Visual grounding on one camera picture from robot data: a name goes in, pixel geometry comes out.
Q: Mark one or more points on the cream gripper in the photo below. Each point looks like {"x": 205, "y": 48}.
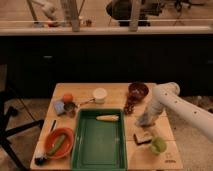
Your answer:
{"x": 150, "y": 118}

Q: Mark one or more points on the light blue towel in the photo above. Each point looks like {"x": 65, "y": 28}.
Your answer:
{"x": 142, "y": 120}

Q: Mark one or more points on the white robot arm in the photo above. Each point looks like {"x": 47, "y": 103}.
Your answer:
{"x": 167, "y": 95}

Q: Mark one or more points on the green plastic tray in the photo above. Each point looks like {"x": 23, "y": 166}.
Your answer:
{"x": 99, "y": 145}

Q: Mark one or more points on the brown sponge block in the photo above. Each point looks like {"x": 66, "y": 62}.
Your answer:
{"x": 142, "y": 138}

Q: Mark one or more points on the purple grapes bunch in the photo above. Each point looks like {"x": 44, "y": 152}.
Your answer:
{"x": 129, "y": 106}

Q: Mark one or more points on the wooden table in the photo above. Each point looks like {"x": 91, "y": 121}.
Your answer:
{"x": 110, "y": 95}

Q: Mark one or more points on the green cup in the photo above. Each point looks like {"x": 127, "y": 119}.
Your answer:
{"x": 158, "y": 145}

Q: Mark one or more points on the dark red bowl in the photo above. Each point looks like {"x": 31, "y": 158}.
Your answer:
{"x": 138, "y": 90}

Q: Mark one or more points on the yellow corn cob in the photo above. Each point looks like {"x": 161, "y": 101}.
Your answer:
{"x": 110, "y": 118}

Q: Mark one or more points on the white cup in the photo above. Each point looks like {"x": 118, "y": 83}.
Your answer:
{"x": 99, "y": 95}

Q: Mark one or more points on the metal measuring cup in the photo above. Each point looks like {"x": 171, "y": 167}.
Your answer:
{"x": 71, "y": 107}

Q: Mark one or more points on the orange bowl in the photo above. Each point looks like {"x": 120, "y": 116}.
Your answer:
{"x": 65, "y": 148}

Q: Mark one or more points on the orange fruit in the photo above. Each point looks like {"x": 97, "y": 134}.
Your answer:
{"x": 67, "y": 97}

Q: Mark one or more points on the green cucumber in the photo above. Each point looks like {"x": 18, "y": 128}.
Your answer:
{"x": 57, "y": 144}

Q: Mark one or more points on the black white brush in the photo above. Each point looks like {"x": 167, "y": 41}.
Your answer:
{"x": 40, "y": 157}

